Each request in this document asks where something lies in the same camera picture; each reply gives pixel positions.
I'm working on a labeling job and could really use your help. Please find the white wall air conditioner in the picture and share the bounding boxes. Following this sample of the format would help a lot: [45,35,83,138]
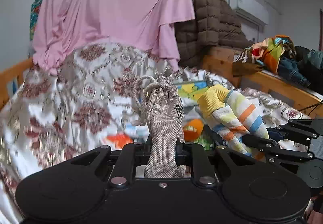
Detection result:
[229,0,269,26]

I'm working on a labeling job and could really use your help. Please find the cartoon printed metal tray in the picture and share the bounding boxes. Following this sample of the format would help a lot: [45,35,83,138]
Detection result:
[174,80,210,107]

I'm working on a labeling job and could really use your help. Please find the orange fabric loop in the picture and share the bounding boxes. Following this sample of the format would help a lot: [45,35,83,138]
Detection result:
[183,118,204,142]

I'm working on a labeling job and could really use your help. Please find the white orange cardboard box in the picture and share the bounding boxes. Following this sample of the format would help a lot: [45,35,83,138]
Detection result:
[102,124,149,150]

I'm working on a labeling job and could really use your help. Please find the floral satin bed cover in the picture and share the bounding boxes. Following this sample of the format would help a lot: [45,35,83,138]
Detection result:
[0,42,314,224]

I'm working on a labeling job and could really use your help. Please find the teal patterned wall poster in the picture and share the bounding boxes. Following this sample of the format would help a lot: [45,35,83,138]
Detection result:
[29,0,42,41]

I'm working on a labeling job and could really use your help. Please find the colourful printed cloth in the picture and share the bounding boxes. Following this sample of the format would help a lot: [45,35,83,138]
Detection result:
[232,35,296,77]

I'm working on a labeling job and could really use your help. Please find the pink hanging sheet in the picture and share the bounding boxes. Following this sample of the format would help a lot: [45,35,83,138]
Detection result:
[32,0,195,73]

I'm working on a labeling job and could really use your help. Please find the beige burlap drawstring pouch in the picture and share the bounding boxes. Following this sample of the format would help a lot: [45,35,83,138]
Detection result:
[132,75,185,179]

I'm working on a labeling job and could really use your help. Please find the green printed snack bag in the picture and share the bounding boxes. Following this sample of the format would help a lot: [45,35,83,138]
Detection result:
[194,134,213,150]

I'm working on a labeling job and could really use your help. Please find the striped pastel sock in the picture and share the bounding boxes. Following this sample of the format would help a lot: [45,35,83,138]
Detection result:
[198,84,269,162]

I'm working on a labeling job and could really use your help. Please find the dark blue denim clothes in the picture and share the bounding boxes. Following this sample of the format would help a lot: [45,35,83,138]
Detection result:
[278,46,322,94]

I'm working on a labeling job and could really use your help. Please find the brown quilted jacket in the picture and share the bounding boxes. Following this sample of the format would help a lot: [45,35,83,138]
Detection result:
[175,0,252,68]

